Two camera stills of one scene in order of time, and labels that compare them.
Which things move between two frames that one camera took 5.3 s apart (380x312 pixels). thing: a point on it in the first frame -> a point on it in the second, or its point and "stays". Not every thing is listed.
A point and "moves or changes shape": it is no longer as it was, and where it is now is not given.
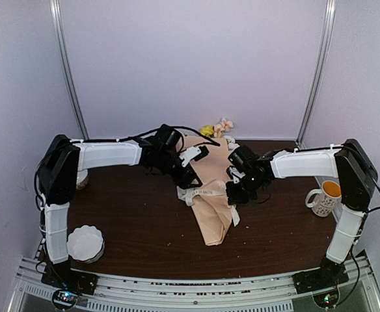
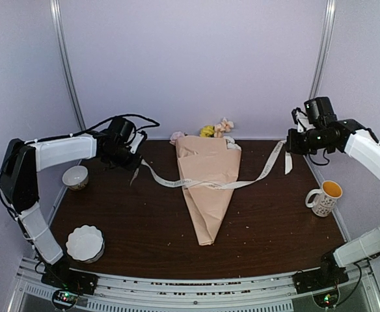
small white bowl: (81, 176) stays
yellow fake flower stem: (207, 130) stays
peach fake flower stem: (224, 126) stays
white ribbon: (187, 195) moves or changes shape
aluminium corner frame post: (330, 6) stays
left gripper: (183, 179) -> (133, 165)
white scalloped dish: (86, 243) stays
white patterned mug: (329, 195) stays
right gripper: (235, 199) -> (292, 145)
